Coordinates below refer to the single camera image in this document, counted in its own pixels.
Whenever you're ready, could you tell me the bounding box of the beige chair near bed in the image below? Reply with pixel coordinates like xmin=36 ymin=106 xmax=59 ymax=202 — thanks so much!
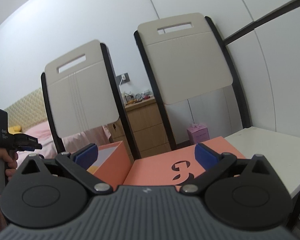
xmin=41 ymin=40 xmax=141 ymax=159

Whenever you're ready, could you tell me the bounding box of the open pink cardboard box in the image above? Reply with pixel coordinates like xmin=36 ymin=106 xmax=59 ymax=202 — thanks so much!
xmin=87 ymin=141 xmax=132 ymax=191

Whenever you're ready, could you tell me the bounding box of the yellow plush toy on bed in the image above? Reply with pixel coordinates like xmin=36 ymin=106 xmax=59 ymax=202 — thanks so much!
xmin=8 ymin=126 xmax=22 ymax=134

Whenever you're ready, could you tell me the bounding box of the beige chair by wall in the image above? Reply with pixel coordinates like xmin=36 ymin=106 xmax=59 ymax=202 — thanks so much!
xmin=134 ymin=13 xmax=252 ymax=150

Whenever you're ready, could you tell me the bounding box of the person's left hand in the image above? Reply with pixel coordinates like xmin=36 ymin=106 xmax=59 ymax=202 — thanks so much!
xmin=0 ymin=148 xmax=18 ymax=179

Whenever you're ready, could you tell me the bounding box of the clutter on nightstand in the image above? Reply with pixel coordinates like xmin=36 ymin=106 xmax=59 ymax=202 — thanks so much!
xmin=121 ymin=90 xmax=153 ymax=106

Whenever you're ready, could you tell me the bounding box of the wooden nightstand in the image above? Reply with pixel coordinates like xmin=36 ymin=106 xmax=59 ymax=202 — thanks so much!
xmin=107 ymin=97 xmax=172 ymax=158

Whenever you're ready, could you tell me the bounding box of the pink box lid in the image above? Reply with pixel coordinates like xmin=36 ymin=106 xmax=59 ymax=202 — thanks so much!
xmin=123 ymin=135 xmax=247 ymax=193

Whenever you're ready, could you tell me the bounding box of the bed with pink bedding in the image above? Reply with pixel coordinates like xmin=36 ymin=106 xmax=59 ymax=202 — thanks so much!
xmin=5 ymin=88 xmax=111 ymax=159

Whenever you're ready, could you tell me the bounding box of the wall power outlet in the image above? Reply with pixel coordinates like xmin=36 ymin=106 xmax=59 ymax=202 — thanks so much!
xmin=116 ymin=73 xmax=130 ymax=86

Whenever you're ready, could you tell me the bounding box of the small pink gift box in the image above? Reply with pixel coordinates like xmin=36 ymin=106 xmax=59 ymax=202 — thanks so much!
xmin=187 ymin=124 xmax=210 ymax=144

